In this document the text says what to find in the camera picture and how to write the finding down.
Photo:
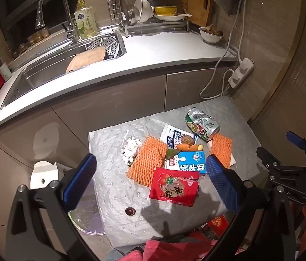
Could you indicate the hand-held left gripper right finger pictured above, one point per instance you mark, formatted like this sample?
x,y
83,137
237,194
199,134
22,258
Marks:
x,y
221,185

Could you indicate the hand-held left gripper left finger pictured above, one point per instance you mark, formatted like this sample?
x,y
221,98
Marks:
x,y
80,178

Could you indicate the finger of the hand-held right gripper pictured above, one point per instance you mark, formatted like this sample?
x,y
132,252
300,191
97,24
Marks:
x,y
294,138
286,179

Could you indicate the bin with clear bag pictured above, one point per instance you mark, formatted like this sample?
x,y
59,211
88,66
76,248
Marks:
x,y
87,219

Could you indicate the white tissue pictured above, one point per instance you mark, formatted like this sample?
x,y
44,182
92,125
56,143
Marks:
x,y
131,146

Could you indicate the blue white wipe packet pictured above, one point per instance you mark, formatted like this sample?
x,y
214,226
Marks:
x,y
170,137

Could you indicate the white trash bin lid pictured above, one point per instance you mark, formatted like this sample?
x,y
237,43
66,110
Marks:
x,y
44,175

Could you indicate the small orange foam net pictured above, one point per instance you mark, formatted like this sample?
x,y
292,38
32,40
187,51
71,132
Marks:
x,y
221,146

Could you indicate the blue white milk carton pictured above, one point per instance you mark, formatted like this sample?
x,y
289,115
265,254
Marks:
x,y
188,163

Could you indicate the silver padded mat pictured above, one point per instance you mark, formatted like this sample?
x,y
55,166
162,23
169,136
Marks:
x,y
115,195

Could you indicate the red printed box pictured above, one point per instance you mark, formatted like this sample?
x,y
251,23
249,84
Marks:
x,y
218,224

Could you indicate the orange peel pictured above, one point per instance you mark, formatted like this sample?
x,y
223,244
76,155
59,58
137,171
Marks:
x,y
187,147

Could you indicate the red snack packet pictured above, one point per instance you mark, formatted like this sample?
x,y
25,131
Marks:
x,y
166,188

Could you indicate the brown walnut shell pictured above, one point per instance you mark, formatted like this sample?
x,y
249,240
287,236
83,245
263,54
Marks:
x,y
188,139

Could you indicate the green leaf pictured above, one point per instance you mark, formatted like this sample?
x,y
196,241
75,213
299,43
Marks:
x,y
172,153

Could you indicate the brown bottle cap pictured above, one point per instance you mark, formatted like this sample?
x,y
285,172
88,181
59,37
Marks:
x,y
130,211

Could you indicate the green drink can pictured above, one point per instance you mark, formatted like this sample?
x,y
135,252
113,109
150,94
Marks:
x,y
202,125

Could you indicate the large orange foam net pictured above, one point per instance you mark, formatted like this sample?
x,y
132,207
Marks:
x,y
144,163

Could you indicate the grey kitchen cabinet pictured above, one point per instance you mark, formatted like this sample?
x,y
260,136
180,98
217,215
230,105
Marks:
x,y
101,106

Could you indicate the white power strip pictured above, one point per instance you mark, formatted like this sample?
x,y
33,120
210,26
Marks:
x,y
241,72

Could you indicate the steel kitchen sink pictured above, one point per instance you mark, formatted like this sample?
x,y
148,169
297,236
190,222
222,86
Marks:
x,y
47,70

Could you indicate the round wooden board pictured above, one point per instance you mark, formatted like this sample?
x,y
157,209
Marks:
x,y
85,59

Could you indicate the white cup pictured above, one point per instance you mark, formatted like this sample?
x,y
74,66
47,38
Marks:
x,y
5,72

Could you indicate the white bowl with food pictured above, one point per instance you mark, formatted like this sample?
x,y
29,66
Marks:
x,y
211,36

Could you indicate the steel strainer basket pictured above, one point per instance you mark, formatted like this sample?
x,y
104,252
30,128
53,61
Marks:
x,y
106,43

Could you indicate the row of glass jars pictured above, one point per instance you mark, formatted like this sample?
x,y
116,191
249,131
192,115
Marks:
x,y
37,36

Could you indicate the dish soap bottle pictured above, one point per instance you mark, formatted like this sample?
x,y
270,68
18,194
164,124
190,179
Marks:
x,y
86,24

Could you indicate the chrome kitchen faucet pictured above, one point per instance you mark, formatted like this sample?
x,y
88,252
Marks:
x,y
70,24

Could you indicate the white spoon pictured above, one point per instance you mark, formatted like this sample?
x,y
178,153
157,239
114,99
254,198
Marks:
x,y
186,15

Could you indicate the wooden cutting board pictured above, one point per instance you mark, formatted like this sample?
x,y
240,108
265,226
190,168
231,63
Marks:
x,y
199,2

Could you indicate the metal dish rack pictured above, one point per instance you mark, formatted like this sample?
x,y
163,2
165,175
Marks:
x,y
155,26

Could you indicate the white plate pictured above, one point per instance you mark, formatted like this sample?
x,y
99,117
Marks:
x,y
169,18

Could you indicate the metal utensil holder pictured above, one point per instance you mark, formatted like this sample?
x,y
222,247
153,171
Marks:
x,y
113,5

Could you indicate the large white bowl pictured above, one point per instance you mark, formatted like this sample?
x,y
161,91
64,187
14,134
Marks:
x,y
142,8

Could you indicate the yellow bowl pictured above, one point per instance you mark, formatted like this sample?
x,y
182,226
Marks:
x,y
165,11

